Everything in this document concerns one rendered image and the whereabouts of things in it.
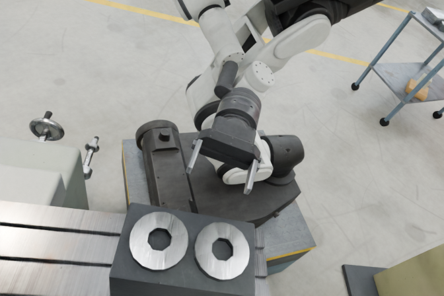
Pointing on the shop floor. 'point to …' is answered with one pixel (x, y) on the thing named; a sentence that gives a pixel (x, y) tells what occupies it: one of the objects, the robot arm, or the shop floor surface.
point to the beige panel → (400, 277)
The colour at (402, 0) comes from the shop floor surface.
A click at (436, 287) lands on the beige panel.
